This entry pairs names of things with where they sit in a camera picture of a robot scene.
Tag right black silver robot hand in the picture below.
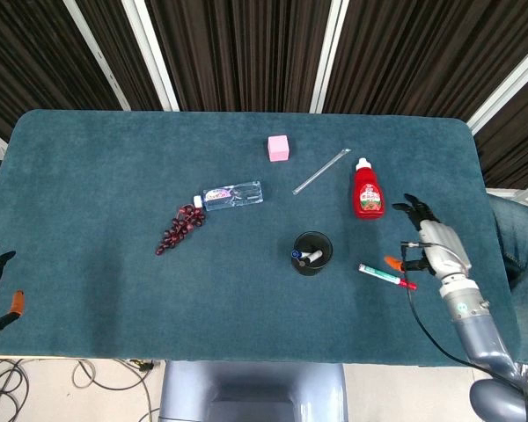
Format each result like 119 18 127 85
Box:
384 193 473 279

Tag red and white marker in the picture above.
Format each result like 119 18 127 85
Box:
358 262 419 292

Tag black capped marker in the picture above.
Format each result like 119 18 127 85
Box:
295 249 324 269

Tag black pen cup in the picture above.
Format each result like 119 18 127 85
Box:
291 230 334 277

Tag blue jeans leg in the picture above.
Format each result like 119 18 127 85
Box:
488 195 528 366

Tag red ketchup squeeze bottle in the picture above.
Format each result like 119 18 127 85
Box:
352 156 386 221

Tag teal table cloth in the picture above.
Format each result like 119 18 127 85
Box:
0 108 525 367

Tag clear plastic tube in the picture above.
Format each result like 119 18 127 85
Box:
291 148 351 196

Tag pink foam cube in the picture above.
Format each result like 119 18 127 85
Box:
267 135 290 163

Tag bunch of red grapes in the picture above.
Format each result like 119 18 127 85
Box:
155 203 207 257

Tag clear plastic water bottle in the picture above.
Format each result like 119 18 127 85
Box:
193 179 265 213

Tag blue-grey robot torso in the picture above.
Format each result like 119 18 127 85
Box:
158 360 349 422

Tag dark brown pleated curtain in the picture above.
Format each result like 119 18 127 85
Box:
0 0 528 190

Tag black cable on right hand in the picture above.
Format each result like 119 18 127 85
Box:
400 240 528 386

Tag black floor cables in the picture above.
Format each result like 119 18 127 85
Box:
0 358 31 422

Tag wide white frame post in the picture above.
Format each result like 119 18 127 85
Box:
121 0 180 113
309 0 350 114
466 39 528 135

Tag thin white frame post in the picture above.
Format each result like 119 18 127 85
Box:
62 0 132 111

